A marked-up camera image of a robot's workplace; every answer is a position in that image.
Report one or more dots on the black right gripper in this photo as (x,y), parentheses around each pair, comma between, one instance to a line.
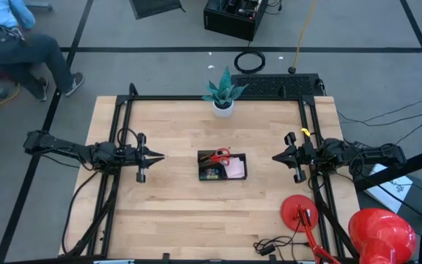
(304,154)

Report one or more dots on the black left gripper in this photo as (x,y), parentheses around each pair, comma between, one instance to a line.
(141,157)

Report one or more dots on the pink sticky note pad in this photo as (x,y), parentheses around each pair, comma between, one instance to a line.
(239,173)
(233,165)

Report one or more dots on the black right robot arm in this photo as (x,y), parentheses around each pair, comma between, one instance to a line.
(372,154)

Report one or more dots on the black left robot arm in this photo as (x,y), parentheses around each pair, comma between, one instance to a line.
(57,145)

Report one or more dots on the black mesh desk organizer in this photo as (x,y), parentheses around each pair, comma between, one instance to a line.
(221,179)

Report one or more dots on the yellow tag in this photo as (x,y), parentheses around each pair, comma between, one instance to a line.
(305,131)

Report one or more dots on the red desk lamp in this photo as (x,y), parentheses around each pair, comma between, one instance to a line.
(299,212)

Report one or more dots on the black keyboard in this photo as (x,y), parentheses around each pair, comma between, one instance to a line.
(269,84)

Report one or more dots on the green plant in white pot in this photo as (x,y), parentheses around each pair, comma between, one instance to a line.
(222,110)

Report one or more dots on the silver aluminium extrusion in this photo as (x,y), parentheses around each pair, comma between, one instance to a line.
(114,262)

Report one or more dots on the black diagonal beam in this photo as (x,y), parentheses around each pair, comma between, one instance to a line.
(398,168)

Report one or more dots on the white book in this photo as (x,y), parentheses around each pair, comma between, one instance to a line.
(394,190)

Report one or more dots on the dark grey side table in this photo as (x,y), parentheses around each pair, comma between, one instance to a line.
(421,205)

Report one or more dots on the black computer case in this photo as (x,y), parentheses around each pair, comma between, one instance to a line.
(229,25)

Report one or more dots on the person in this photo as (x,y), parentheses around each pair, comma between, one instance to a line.
(13,47)

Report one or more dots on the black frame clamp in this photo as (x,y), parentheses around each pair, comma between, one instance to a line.
(166,256)
(133,89)
(272,258)

